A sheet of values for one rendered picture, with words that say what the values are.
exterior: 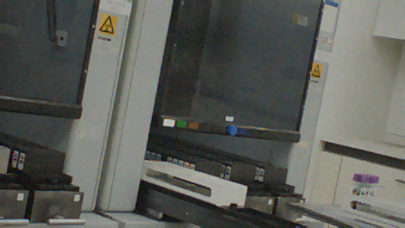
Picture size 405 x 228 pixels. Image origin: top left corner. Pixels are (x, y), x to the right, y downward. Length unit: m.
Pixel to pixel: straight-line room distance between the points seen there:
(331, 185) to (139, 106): 2.64
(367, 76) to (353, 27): 0.34
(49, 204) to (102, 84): 0.33
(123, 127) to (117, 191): 0.16
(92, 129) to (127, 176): 0.18
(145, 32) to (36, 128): 0.36
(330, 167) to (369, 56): 0.72
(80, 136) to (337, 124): 2.94
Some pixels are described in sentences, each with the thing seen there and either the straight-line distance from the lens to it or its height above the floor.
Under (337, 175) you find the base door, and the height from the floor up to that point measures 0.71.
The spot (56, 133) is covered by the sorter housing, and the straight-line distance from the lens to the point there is 2.04.
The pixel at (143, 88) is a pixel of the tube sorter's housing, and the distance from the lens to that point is 2.11.
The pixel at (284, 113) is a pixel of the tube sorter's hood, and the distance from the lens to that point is 2.53.
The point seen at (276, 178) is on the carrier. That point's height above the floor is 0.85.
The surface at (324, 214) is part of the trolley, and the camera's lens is 2.21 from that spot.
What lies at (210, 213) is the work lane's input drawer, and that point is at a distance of 2.01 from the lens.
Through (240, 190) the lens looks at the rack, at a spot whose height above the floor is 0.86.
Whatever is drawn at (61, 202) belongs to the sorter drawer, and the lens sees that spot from 1.90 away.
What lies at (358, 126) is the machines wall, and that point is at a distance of 4.96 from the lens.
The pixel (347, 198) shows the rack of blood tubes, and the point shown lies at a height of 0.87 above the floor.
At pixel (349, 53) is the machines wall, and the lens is 4.77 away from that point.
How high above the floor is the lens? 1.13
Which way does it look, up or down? 3 degrees down
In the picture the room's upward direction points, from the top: 11 degrees clockwise
